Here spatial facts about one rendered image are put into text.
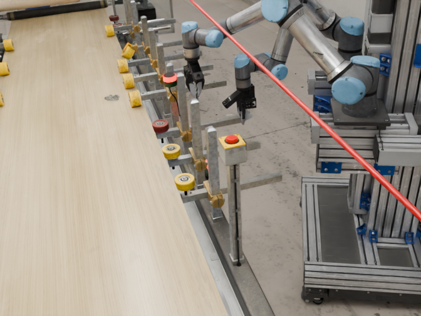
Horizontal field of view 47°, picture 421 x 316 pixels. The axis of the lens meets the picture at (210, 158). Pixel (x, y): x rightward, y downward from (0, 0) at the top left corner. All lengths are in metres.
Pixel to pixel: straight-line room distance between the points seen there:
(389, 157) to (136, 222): 1.03
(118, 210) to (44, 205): 0.29
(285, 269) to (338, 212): 0.45
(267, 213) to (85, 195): 1.53
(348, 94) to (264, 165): 1.81
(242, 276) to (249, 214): 1.40
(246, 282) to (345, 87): 0.80
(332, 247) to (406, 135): 0.79
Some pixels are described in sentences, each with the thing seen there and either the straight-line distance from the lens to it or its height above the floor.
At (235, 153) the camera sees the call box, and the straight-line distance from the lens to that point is 1.51.
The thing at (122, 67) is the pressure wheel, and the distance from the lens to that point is 2.96.
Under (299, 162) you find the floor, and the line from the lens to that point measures 3.66.
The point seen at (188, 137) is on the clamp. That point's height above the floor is 0.85.
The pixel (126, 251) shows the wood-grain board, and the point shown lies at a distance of 1.64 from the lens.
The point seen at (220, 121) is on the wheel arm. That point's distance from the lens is 2.40.
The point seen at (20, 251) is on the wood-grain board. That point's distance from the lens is 1.77.
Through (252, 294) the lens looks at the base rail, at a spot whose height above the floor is 0.70.
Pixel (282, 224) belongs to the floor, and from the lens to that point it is 3.07.
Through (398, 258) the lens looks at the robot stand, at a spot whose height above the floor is 0.21.
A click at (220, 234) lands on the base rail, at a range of 1.95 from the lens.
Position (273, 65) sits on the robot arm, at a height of 1.16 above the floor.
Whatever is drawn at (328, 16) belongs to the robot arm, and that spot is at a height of 1.28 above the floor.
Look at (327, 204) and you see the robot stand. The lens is 2.92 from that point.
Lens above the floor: 1.99
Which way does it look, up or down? 32 degrees down
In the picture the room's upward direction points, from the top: 4 degrees counter-clockwise
